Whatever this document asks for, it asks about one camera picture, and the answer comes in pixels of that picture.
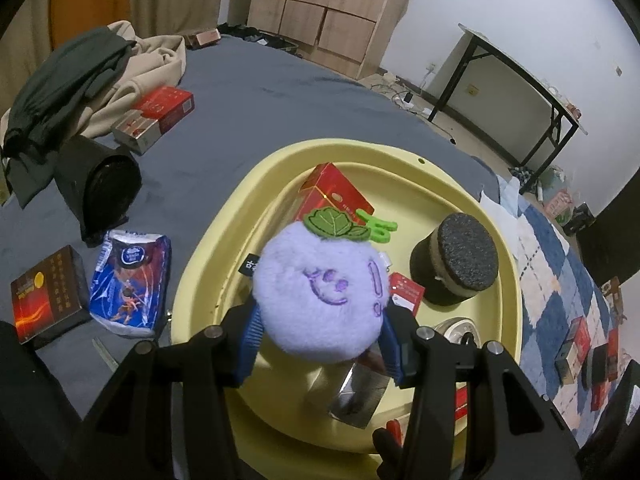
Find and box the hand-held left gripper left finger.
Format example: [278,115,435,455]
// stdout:
[75,305,263,480]

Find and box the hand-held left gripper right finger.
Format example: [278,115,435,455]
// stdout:
[380,305,583,480]

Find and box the silver box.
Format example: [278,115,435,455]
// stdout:
[327,357,393,429]

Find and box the small round silver tin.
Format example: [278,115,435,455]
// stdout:
[432,316,483,348]

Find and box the small red box white label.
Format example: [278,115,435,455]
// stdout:
[387,272,426,317]

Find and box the purple plush toy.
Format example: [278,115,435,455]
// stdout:
[250,205,401,362]

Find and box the yellow plastic basin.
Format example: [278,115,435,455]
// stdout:
[170,137,523,466]

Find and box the red carton with gold print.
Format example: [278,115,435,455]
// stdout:
[299,161,376,226]

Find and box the red and white carton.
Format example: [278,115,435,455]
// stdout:
[555,317,593,386]

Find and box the black round tin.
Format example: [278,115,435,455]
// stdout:
[582,347,612,390]

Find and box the red carton with white patch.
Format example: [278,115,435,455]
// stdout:
[590,332,623,411]

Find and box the blue snack packet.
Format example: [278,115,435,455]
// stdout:
[89,229,172,338]

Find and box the blue checkered fleece blanket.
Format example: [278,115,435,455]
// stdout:
[480,177,640,453]

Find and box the white cloth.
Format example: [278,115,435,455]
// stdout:
[480,176,531,226]

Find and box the dark box with orange print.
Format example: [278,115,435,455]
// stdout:
[10,245,91,346]

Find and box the pink bag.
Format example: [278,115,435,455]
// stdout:
[542,190,573,221]

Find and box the black cylinder case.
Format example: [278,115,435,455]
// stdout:
[52,135,143,248]

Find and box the black bag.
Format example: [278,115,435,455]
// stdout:
[562,202,596,236]

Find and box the white and red box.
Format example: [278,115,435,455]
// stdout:
[111,109,162,156]

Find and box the grey bed sheet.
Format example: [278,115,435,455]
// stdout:
[0,35,501,426]

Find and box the dark door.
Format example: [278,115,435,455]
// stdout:
[582,170,640,281]

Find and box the beige clothing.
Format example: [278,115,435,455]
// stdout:
[0,20,187,161]

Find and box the black folding table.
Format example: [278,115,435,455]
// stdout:
[427,22,588,196]

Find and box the dark green clothing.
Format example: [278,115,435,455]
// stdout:
[2,27,136,208]

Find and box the wooden wardrobe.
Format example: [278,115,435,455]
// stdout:
[235,0,426,80]

